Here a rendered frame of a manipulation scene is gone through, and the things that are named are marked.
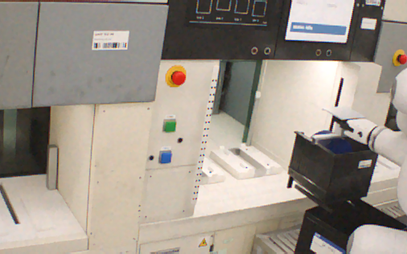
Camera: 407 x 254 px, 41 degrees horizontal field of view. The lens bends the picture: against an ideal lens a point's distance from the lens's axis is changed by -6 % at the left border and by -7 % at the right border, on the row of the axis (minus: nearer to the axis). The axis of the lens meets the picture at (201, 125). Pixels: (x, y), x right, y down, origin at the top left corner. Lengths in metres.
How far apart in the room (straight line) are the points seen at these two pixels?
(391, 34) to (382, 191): 0.74
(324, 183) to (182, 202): 0.46
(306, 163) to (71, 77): 0.83
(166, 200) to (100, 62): 0.53
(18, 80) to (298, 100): 1.21
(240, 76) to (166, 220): 1.11
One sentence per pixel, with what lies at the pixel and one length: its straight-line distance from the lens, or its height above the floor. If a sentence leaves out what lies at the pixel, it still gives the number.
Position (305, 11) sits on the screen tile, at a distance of 1.84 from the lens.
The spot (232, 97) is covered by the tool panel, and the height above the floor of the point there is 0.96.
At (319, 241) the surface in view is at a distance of 1.92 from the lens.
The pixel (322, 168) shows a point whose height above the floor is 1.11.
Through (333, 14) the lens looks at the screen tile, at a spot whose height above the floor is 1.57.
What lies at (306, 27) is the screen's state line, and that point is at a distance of 1.86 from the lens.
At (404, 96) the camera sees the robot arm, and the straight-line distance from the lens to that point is 1.27.
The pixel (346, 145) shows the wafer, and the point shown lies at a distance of 1.96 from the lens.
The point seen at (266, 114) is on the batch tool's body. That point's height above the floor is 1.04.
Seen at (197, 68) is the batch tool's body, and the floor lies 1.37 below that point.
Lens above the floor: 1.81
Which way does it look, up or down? 21 degrees down
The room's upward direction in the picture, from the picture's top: 9 degrees clockwise
